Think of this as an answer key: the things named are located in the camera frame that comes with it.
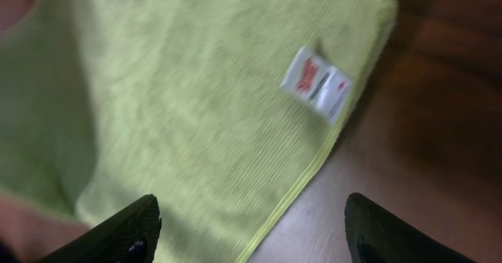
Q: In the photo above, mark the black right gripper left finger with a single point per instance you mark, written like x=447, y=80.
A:
x=129, y=236

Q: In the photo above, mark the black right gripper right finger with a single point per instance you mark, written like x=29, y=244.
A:
x=374, y=234

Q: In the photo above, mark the light green microfiber cloth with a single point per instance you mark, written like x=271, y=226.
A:
x=103, y=101

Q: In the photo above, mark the white cloth label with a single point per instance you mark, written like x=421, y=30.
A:
x=317, y=83

